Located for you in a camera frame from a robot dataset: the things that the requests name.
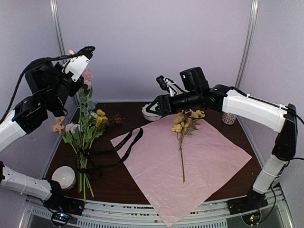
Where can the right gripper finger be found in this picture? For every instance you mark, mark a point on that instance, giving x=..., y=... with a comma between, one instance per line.
x=149, y=114
x=153, y=106

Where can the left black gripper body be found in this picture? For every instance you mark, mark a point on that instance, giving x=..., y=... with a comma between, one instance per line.
x=61, y=88

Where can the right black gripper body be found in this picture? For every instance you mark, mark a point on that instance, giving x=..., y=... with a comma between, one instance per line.
x=172, y=107

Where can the scalloped white bowl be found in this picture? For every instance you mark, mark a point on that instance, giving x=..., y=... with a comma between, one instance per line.
x=152, y=119

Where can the patterned mug orange inside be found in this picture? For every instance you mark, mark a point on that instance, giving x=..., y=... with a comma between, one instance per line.
x=229, y=119

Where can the pink wrapping paper sheet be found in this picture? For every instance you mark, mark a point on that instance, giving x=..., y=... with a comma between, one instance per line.
x=210, y=161

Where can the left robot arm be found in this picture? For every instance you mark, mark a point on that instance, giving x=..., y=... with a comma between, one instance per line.
x=50, y=85

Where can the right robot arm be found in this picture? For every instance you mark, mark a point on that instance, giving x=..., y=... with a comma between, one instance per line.
x=227, y=99

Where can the small red flower stem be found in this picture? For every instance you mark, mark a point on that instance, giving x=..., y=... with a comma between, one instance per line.
x=117, y=119

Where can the peach flower stem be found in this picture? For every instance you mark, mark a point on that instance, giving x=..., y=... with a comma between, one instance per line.
x=66, y=131

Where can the dark yellow flower stem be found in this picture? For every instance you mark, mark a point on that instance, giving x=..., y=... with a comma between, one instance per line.
x=98, y=123

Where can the round white bowl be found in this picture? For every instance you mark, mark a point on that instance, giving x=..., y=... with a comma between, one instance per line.
x=65, y=176

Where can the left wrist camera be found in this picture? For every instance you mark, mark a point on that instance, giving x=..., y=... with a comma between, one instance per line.
x=75, y=67

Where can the left aluminium frame post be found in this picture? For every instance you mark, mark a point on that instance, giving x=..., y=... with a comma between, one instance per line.
x=56, y=22

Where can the aluminium frame post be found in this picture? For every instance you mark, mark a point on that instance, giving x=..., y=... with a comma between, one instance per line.
x=248, y=42
x=56, y=22

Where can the right aluminium frame post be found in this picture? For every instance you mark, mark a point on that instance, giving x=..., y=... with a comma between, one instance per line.
x=248, y=42

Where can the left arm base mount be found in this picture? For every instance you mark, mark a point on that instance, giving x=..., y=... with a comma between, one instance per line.
x=67, y=205

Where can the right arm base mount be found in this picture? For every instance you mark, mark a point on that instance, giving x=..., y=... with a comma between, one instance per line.
x=245, y=204

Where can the front aluminium rail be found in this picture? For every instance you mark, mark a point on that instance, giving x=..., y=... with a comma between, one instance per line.
x=212, y=214

